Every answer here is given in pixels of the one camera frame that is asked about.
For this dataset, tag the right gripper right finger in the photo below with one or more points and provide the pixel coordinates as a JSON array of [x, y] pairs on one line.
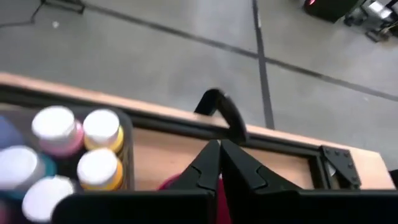
[[248, 186]]

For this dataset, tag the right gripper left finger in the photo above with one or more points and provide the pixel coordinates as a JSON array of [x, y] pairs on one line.
[[199, 183]]

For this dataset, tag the small orange paint bottle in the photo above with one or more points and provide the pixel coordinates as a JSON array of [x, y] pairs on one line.
[[99, 169]]

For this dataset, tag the small yellow paint bottle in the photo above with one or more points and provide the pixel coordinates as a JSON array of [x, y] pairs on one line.
[[102, 130]]

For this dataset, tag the small pink paint bottle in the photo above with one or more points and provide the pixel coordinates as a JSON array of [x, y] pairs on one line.
[[57, 130]]

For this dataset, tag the small green paint bottle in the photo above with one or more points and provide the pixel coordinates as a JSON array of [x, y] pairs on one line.
[[46, 199]]

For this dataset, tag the small light blue paint bottle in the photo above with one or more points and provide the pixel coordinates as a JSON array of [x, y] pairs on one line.
[[18, 168]]

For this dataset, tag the magenta plastic cup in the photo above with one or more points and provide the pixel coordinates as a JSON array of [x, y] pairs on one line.
[[224, 205]]

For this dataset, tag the grey translucent plastic bin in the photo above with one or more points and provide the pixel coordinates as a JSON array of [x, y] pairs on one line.
[[128, 149]]

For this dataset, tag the black equipment base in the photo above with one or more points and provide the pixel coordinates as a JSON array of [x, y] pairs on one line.
[[329, 9]]

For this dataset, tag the grey equipment cart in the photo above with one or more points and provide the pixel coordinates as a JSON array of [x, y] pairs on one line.
[[373, 18]]

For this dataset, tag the white floor scrap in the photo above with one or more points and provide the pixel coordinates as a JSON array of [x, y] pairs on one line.
[[55, 24]]

